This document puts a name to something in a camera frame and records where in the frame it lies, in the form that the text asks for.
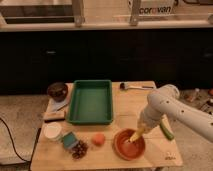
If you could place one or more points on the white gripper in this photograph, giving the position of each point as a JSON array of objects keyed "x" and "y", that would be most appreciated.
[{"x": 146, "y": 124}]

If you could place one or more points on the yellow banana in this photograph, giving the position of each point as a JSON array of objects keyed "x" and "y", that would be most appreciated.
[{"x": 135, "y": 137}]

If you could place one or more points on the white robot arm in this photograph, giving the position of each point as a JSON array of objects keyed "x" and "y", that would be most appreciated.
[{"x": 165, "y": 100}]

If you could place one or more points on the red bowl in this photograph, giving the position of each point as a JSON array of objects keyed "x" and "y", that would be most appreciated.
[{"x": 125, "y": 149}]

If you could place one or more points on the dark brown bowl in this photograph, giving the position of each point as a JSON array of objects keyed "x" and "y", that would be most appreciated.
[{"x": 58, "y": 91}]

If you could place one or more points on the green cucumber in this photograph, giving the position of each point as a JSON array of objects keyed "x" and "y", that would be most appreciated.
[{"x": 166, "y": 132}]

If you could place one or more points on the orange fruit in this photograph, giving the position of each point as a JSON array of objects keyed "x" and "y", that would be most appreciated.
[{"x": 98, "y": 139}]

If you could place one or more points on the black-headed brush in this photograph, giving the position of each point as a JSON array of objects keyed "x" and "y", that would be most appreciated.
[{"x": 125, "y": 86}]

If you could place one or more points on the green plastic tray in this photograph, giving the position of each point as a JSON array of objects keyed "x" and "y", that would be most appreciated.
[{"x": 91, "y": 103}]

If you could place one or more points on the dark grape bunch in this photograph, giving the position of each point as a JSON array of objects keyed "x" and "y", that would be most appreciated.
[{"x": 79, "y": 150}]

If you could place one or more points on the teal sponge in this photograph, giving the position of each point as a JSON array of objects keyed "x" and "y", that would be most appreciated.
[{"x": 69, "y": 140}]

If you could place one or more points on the knife on board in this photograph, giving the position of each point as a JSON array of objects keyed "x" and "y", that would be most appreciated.
[{"x": 59, "y": 108}]

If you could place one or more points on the wooden block brush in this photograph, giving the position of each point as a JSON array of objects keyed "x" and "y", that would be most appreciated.
[{"x": 54, "y": 116}]

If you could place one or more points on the white caravan box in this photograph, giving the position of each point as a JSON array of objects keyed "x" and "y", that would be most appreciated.
[{"x": 156, "y": 7}]

